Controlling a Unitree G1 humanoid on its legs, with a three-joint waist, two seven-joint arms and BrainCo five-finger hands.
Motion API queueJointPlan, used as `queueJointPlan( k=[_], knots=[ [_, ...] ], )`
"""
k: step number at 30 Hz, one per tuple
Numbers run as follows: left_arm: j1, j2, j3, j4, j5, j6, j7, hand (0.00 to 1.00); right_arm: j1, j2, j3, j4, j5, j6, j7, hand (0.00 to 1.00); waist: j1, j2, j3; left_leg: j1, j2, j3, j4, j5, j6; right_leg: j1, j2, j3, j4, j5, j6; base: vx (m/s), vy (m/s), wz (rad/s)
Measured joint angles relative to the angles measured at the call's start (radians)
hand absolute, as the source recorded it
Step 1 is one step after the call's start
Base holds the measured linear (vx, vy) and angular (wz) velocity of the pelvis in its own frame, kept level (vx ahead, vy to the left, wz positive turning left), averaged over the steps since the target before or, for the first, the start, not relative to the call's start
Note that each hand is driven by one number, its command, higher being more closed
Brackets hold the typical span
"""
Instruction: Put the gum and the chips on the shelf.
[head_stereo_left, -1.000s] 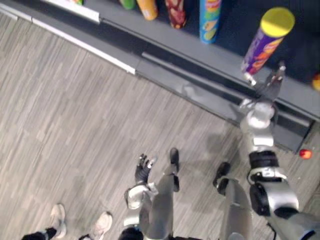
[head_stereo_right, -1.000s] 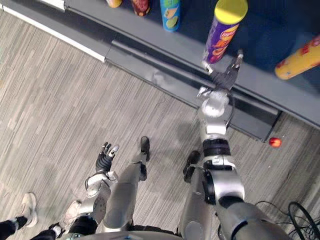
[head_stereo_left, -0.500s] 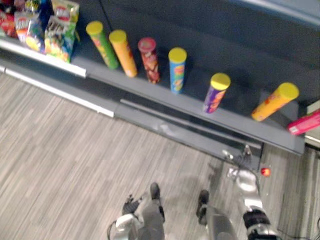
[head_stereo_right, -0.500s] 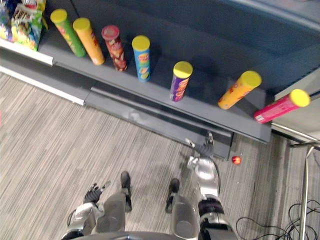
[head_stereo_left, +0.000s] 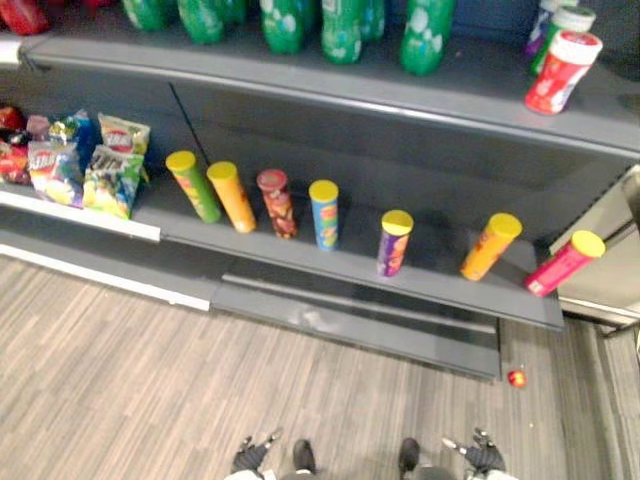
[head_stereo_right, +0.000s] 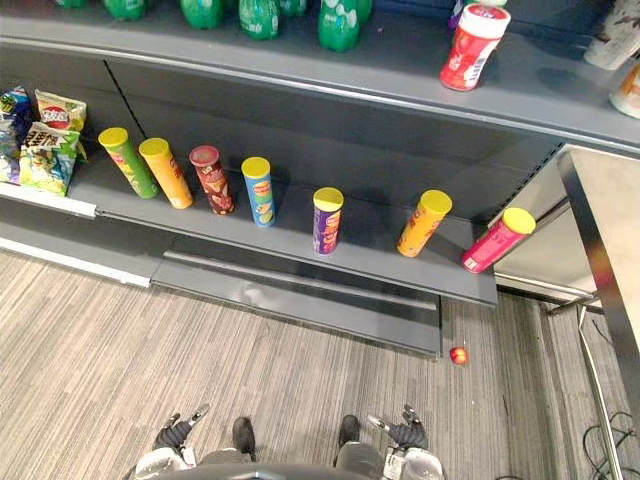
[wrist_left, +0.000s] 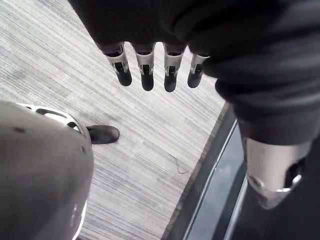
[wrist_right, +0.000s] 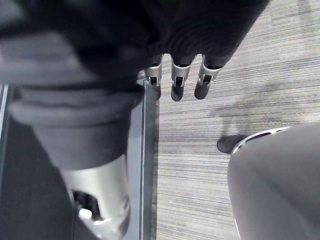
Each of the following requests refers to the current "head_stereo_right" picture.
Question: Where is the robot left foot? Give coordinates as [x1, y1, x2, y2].
[232, 416, 258, 462]

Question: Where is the dark red chips can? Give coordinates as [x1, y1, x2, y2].
[188, 144, 236, 217]

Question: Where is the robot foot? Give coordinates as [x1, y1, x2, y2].
[338, 414, 362, 450]
[232, 416, 258, 462]

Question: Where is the white price rail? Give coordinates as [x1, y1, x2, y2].
[0, 181, 98, 220]

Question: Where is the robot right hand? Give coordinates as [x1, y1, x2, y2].
[367, 404, 430, 450]

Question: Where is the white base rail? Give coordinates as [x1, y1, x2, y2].
[0, 236, 153, 290]

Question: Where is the red gum jar white lid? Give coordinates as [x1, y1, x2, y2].
[438, 3, 513, 93]

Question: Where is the blue chips bag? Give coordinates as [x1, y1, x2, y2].
[0, 84, 35, 185]

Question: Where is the grey shelf board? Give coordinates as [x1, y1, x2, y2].
[0, 10, 640, 157]
[0, 149, 500, 307]

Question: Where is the purple chips can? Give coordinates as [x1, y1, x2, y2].
[312, 186, 345, 258]

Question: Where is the white paper cup dark print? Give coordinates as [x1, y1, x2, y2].
[582, 0, 640, 72]

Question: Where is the robot left leg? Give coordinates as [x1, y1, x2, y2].
[198, 448, 251, 468]

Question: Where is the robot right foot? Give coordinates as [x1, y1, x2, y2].
[338, 414, 362, 450]

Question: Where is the stainless steel table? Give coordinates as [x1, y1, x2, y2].
[487, 143, 640, 480]

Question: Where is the yellow chips bag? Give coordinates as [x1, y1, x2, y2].
[33, 89, 88, 134]

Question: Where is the orange chips can red print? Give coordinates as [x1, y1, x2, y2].
[396, 188, 454, 259]

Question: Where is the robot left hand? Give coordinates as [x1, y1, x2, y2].
[153, 402, 211, 450]

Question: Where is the grey shelf back panel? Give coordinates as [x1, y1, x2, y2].
[0, 42, 564, 226]

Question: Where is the grey shelf base plinth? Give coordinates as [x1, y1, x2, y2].
[149, 233, 445, 359]

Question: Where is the robot right leg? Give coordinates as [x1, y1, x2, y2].
[333, 442, 387, 480]

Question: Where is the white paper cup orange print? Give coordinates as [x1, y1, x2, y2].
[608, 62, 640, 121]

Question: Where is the robot dark torso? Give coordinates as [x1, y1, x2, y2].
[197, 463, 351, 480]

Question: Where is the pink chips can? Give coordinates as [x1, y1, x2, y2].
[460, 206, 538, 275]

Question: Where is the green chips bag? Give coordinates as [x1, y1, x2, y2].
[18, 120, 89, 198]

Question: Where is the orange chips can plain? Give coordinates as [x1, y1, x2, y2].
[138, 137, 195, 211]

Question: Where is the blue chips can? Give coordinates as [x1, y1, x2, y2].
[240, 156, 277, 229]

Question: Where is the grey lower shelf board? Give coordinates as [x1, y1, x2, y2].
[0, 149, 500, 307]

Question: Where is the green chips can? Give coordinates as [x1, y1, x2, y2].
[97, 126, 160, 200]

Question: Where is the grey upper shelf board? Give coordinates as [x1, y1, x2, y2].
[0, 10, 640, 157]

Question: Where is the black cable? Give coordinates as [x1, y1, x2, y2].
[581, 409, 640, 480]

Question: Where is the robot leg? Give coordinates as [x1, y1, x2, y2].
[198, 448, 251, 468]
[333, 442, 387, 480]

